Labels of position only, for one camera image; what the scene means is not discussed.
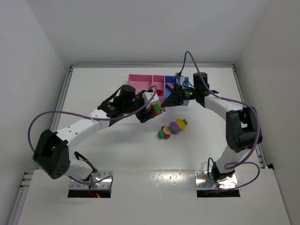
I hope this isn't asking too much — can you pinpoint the red green lego block cluster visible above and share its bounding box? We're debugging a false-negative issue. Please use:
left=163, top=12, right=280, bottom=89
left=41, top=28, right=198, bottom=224
left=145, top=102, right=165, bottom=117

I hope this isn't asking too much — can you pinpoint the red lego brick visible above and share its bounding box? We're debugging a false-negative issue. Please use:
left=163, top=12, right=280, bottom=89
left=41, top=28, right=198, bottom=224
left=157, top=89, right=163, bottom=97

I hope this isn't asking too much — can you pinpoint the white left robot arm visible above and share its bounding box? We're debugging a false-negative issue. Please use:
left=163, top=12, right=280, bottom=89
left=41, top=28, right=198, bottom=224
left=33, top=85, right=158, bottom=184

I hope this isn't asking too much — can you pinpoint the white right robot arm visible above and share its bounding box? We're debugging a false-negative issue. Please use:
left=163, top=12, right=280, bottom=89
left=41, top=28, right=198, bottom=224
left=162, top=72, right=263, bottom=181

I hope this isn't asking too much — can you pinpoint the pink and blue sorting tray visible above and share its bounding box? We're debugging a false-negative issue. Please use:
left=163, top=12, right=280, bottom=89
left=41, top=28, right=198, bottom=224
left=127, top=74, right=180, bottom=103

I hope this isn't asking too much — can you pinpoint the white flower lego piece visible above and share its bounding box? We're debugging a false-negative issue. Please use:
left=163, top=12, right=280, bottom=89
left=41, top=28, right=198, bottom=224
left=161, top=126, right=171, bottom=135

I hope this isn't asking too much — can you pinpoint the green lego brick bottom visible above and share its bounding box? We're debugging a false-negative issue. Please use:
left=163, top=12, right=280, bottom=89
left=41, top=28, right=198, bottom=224
left=157, top=130, right=165, bottom=139

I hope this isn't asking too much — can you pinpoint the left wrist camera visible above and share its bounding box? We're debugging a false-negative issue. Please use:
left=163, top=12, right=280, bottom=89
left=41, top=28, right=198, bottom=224
left=142, top=92, right=160, bottom=109

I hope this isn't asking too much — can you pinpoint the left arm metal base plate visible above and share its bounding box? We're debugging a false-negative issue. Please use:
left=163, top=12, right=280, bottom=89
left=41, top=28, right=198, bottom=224
left=69, top=171, right=113, bottom=190

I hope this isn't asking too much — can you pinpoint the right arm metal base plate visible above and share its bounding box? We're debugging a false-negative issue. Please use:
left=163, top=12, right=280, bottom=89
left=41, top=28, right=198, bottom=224
left=195, top=171, right=238, bottom=191

